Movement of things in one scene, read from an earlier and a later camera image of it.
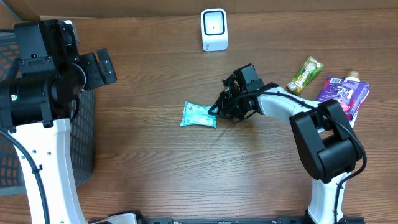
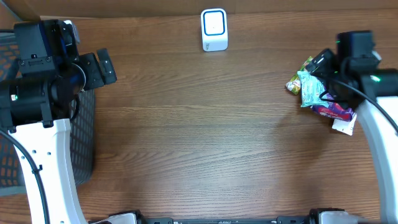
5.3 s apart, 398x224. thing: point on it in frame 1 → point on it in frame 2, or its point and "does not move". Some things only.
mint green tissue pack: [194, 114] → [311, 89]
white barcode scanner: [214, 29] does not move
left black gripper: [106, 66] does not move
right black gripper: [225, 107] → [338, 98]
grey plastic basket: [81, 126] does not move
